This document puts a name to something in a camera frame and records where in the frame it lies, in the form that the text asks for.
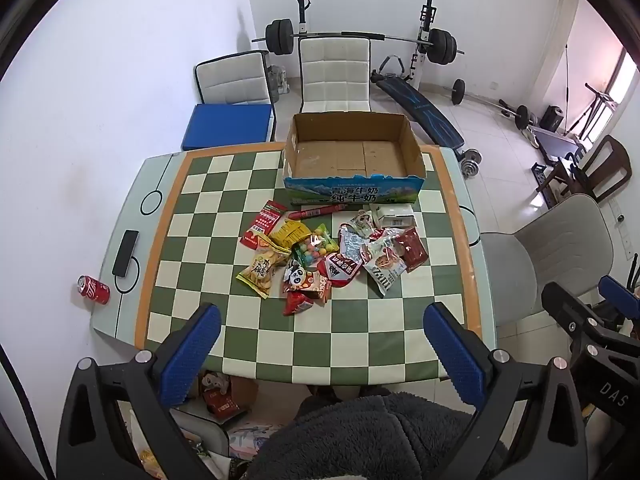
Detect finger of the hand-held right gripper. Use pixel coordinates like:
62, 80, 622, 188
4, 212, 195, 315
598, 275, 640, 333
541, 281, 640, 423

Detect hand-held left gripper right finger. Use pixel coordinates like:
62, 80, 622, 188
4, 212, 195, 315
422, 301, 590, 480

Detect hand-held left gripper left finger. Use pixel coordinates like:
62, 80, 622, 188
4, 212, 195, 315
56, 302, 223, 480

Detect yellow chips packet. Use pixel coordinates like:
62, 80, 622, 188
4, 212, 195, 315
236, 247, 291, 300

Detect small red snack packet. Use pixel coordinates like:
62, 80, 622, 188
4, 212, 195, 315
282, 292, 314, 317

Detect dark red snack packet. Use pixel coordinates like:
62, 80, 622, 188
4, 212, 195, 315
395, 227, 430, 274

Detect panda print snack packet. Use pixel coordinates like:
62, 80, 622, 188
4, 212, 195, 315
282, 265, 313, 294

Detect red silver snack packet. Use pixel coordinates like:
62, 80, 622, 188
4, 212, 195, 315
317, 252, 364, 289

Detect long red sauce packet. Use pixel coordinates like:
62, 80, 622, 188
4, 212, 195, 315
241, 200, 289, 250

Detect small white carton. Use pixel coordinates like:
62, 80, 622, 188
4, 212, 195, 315
372, 205, 416, 231

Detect yellow ridged snack packet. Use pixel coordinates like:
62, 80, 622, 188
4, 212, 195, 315
270, 220, 314, 252

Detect colourful candy bag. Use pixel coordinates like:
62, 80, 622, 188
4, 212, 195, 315
292, 227, 341, 269

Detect red sausage stick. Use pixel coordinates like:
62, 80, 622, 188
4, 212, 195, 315
287, 208, 335, 221

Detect grey shell chair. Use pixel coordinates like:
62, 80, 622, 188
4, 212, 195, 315
480, 192, 615, 332

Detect black smartphone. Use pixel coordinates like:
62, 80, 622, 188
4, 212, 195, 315
112, 230, 140, 279

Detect red soda can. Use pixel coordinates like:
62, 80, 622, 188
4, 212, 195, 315
76, 275, 111, 306

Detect person's grey fleece clothing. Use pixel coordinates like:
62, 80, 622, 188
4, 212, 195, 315
245, 394, 507, 480

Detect dark wooden chair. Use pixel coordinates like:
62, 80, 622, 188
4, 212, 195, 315
532, 135, 633, 207

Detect black treadmill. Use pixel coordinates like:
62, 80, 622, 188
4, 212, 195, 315
530, 125, 587, 162

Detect chrome dumbbells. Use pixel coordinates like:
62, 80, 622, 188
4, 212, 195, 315
457, 149, 484, 179

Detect black speaker box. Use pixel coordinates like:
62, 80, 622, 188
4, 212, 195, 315
542, 105, 566, 131

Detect floor barbell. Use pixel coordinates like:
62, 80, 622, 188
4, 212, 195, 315
450, 79, 537, 132

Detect window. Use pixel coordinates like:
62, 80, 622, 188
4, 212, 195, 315
607, 50, 640, 107

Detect black sit-up bench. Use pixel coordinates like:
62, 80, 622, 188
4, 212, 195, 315
370, 70, 481, 158

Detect white padded chair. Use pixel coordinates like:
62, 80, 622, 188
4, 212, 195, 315
298, 37, 372, 115
194, 51, 275, 107

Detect clear storage jars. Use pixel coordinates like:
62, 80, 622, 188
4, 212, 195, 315
267, 65, 289, 97

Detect barbell on rack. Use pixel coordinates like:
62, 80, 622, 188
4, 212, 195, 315
295, 0, 437, 92

